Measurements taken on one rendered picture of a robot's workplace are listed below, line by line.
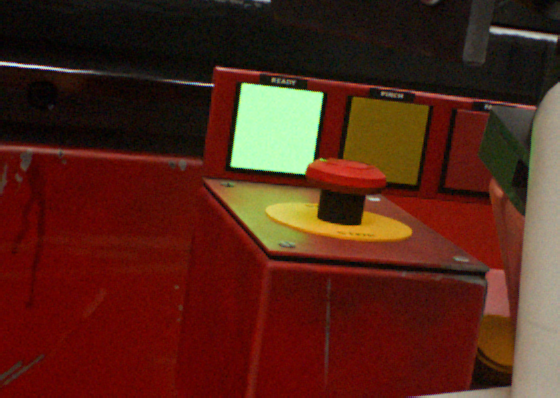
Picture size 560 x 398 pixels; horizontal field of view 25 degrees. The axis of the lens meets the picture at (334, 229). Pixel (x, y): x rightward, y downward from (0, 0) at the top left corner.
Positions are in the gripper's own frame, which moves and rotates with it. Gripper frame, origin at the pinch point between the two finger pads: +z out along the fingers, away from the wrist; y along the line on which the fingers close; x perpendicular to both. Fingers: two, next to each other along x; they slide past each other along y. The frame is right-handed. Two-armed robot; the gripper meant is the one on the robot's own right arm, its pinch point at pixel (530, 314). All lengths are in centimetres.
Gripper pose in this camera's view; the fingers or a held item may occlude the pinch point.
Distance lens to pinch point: 65.6
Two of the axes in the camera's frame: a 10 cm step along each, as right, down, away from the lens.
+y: -2.3, -4.7, 8.5
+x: -9.5, -0.9, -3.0
